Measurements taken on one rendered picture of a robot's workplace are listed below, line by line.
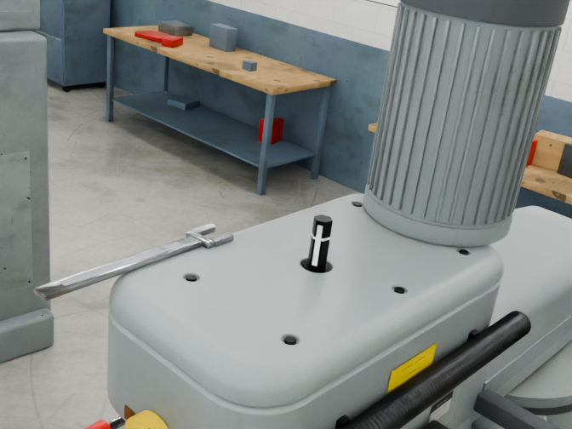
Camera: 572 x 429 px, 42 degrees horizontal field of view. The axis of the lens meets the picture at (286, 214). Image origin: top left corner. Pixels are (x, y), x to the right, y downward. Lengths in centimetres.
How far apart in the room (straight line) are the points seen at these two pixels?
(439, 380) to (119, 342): 35
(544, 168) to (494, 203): 386
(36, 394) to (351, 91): 361
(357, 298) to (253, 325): 13
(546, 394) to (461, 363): 46
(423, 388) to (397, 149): 29
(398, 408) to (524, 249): 60
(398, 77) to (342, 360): 38
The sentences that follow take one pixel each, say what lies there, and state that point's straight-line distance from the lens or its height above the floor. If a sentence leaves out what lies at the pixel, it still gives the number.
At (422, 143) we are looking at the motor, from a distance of 91.
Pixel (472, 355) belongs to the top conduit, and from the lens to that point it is 91.
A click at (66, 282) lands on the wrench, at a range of 77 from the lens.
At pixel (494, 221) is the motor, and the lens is 97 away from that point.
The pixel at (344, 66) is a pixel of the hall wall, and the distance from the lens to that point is 616.
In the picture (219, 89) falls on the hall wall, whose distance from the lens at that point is 724.
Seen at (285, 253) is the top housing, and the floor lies 189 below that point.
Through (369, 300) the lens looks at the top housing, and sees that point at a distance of 79.
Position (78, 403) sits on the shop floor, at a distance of 364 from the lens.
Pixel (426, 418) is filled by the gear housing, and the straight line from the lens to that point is 99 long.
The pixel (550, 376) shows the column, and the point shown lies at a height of 156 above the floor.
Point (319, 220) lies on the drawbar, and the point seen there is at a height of 195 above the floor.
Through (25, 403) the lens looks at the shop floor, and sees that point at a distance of 367.
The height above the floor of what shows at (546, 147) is 101.
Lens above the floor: 228
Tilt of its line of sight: 24 degrees down
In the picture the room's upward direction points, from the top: 7 degrees clockwise
